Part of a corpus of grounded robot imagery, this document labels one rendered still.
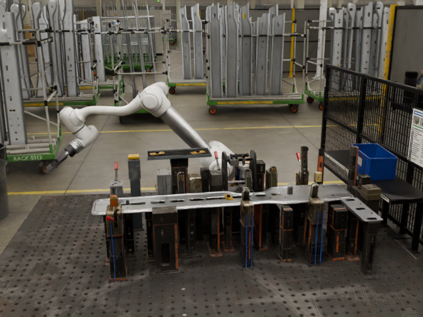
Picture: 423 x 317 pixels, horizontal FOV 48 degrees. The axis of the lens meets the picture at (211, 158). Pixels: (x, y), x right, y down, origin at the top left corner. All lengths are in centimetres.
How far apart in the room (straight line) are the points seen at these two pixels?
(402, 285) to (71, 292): 156
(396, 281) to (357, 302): 30
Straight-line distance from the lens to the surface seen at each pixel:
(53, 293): 242
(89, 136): 326
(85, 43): 1199
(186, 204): 246
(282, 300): 227
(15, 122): 660
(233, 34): 943
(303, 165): 276
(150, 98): 288
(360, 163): 292
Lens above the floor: 195
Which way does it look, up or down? 17 degrees down
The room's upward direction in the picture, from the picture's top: straight up
